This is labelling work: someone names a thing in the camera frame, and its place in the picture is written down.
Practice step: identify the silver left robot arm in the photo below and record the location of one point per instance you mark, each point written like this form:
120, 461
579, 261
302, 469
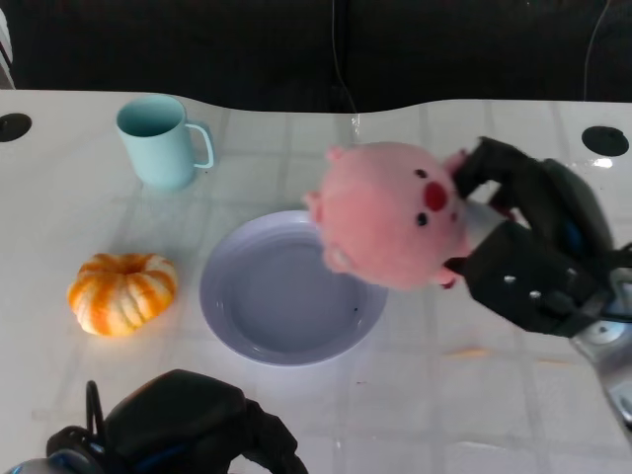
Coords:
44, 464

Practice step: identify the light blue plastic mug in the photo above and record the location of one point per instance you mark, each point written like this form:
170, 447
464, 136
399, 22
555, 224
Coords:
158, 143

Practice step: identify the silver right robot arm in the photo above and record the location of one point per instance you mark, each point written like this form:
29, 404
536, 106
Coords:
609, 355

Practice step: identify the black backdrop curtain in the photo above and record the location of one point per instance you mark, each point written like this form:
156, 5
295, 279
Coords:
316, 49

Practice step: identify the lavender plastic plate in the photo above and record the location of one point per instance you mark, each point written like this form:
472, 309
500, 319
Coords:
291, 301

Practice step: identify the orange white toy pumpkin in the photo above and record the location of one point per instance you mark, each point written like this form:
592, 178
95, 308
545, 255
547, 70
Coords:
122, 293

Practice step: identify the pink plush pig doll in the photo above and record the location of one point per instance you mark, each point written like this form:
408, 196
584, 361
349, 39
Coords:
390, 217

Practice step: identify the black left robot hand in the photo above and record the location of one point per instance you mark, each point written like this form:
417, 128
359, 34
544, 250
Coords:
187, 424

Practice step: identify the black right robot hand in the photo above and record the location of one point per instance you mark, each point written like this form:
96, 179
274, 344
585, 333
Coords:
533, 247

